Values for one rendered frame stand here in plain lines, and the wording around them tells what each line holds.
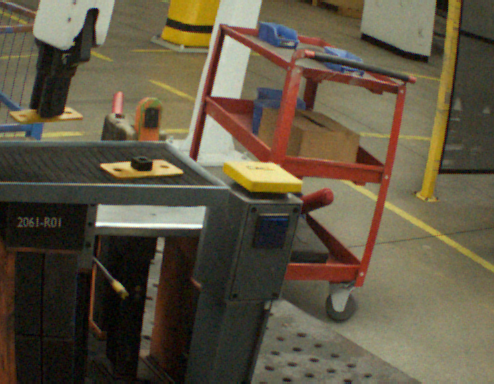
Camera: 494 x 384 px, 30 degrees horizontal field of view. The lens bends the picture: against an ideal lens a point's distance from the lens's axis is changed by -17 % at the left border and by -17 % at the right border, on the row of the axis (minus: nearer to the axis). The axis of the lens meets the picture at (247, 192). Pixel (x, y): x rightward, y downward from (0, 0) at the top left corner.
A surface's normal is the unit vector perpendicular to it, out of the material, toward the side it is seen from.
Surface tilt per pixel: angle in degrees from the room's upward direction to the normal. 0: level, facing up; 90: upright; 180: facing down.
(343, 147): 90
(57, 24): 96
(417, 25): 90
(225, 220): 90
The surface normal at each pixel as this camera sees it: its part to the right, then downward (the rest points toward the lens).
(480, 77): 0.59, 0.38
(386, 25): -0.78, 0.03
